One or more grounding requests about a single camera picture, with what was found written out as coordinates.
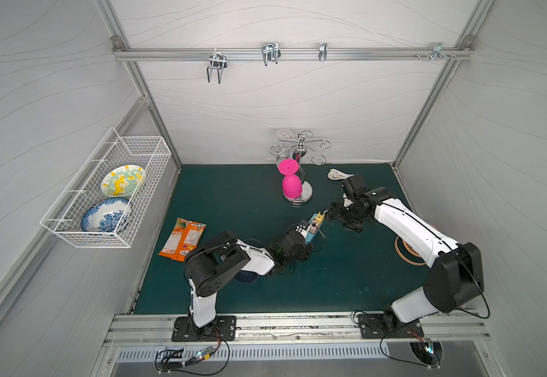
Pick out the metal hook right end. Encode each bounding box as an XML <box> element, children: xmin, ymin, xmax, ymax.
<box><xmin>414</xmin><ymin>43</ymin><xmax>457</xmax><ymax>61</ymax></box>

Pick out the orange snack packet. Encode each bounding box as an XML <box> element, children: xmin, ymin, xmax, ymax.
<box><xmin>158</xmin><ymin>218</ymin><xmax>207</xmax><ymax>262</ymax></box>

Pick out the aluminium top rail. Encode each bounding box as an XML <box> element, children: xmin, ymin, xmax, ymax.
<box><xmin>113</xmin><ymin>46</ymin><xmax>475</xmax><ymax>63</ymax></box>

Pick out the light blue power strip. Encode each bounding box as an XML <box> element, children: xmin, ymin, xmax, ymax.
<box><xmin>305</xmin><ymin>212</ymin><xmax>325</xmax><ymax>243</ymax></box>

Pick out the white wire wall basket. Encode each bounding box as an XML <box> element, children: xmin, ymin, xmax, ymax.
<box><xmin>41</xmin><ymin>129</ymin><xmax>171</xmax><ymax>248</ymax></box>

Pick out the blue patterned bowl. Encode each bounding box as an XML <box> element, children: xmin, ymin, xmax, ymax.
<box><xmin>80</xmin><ymin>198</ymin><xmax>132</xmax><ymax>232</ymax></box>

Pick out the chrome glass holder stand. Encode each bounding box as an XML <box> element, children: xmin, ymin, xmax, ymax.
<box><xmin>269</xmin><ymin>130</ymin><xmax>332</xmax><ymax>207</ymax></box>

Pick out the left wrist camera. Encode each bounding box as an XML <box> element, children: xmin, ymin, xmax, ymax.
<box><xmin>295</xmin><ymin>221</ymin><xmax>309</xmax><ymax>239</ymax></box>

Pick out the metal double hook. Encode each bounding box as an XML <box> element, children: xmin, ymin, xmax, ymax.
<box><xmin>261</xmin><ymin>42</ymin><xmax>281</xmax><ymax>67</ymax></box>
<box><xmin>206</xmin><ymin>53</ymin><xmax>228</xmax><ymax>84</ymax></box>

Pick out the navy blue desk fan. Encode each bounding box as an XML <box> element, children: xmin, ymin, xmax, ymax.
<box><xmin>234</xmin><ymin>238</ymin><xmax>265</xmax><ymax>284</ymax></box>

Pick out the small metal hook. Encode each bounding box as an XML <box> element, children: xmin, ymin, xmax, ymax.
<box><xmin>318</xmin><ymin>42</ymin><xmax>328</xmax><ymax>62</ymax></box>

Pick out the yellow USB charger plug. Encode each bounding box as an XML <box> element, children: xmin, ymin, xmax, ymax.
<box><xmin>314</xmin><ymin>213</ymin><xmax>325</xmax><ymax>226</ymax></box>

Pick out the pink goblet glass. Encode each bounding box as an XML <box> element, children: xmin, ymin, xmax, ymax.
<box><xmin>278</xmin><ymin>159</ymin><xmax>303</xmax><ymax>199</ymax></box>

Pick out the yellow patterned bowl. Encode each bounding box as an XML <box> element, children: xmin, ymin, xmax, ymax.
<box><xmin>100</xmin><ymin>165</ymin><xmax>145</xmax><ymax>198</ymax></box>

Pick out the pink USB charger plug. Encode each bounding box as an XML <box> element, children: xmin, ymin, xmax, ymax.
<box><xmin>307</xmin><ymin>221</ymin><xmax>319</xmax><ymax>234</ymax></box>

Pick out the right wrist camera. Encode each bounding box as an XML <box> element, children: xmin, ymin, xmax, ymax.
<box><xmin>341</xmin><ymin>174</ymin><xmax>370</xmax><ymax>199</ymax></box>

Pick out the white power strip cord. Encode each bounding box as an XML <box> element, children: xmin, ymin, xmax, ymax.
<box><xmin>326</xmin><ymin>168</ymin><xmax>355</xmax><ymax>183</ymax></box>

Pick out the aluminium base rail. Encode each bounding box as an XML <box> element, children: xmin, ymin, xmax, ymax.
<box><xmin>103</xmin><ymin>312</ymin><xmax>492</xmax><ymax>347</ymax></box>

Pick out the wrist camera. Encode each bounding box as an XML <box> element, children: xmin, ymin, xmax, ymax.
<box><xmin>341</xmin><ymin>174</ymin><xmax>370</xmax><ymax>199</ymax></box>
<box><xmin>295</xmin><ymin>221</ymin><xmax>309</xmax><ymax>239</ymax></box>

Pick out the orange desk fan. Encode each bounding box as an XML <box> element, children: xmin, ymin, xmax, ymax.
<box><xmin>394</xmin><ymin>237</ymin><xmax>427</xmax><ymax>266</ymax></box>

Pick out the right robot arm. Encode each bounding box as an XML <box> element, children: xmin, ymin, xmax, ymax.
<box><xmin>326</xmin><ymin>169</ymin><xmax>484</xmax><ymax>332</ymax></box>

